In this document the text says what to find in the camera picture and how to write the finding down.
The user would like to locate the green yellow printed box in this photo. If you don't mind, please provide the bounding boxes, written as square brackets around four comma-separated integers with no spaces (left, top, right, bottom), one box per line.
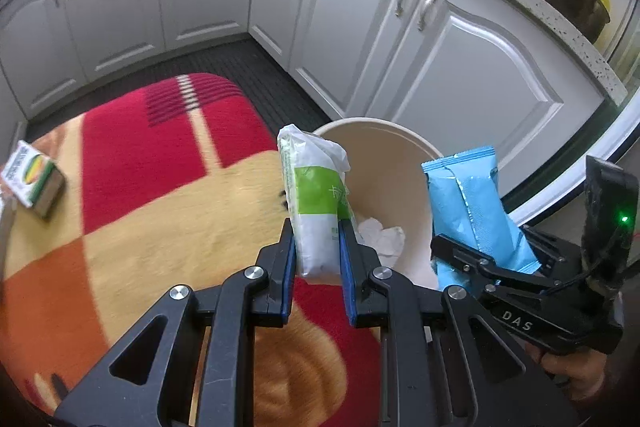
[0,139,67,222]

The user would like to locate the blue snack packet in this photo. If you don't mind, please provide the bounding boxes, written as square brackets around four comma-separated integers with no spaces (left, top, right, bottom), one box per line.
[421,146,541,293]

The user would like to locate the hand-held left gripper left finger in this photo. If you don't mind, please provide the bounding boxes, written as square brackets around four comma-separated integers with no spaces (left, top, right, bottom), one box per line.
[52,217,298,427]

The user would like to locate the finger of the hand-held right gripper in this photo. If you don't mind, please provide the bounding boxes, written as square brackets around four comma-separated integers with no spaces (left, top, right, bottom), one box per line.
[430,233,507,289]
[519,226,572,276]

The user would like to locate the white green tissue packet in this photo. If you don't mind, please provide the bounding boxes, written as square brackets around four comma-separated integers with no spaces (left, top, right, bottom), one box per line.
[276,123,351,284]

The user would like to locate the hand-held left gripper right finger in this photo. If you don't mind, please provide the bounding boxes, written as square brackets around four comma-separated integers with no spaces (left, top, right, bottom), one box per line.
[337,218,583,427]

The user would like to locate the person's right hand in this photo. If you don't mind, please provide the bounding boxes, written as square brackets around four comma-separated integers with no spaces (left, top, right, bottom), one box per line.
[537,349,608,403]

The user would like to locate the white paper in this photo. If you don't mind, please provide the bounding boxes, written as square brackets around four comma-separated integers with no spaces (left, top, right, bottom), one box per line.
[354,217,407,268]

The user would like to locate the black ribbed floor mat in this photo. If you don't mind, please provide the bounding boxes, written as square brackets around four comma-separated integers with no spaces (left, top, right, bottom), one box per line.
[25,39,331,132]

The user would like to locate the white kitchen cabinets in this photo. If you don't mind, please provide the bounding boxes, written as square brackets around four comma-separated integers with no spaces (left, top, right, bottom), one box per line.
[0,0,621,208]

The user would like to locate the red orange printed blanket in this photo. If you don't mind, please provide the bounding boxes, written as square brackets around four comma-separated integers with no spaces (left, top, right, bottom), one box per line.
[0,73,396,427]

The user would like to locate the beige round bucket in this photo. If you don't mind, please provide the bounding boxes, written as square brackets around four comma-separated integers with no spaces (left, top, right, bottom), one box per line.
[312,118,446,290]

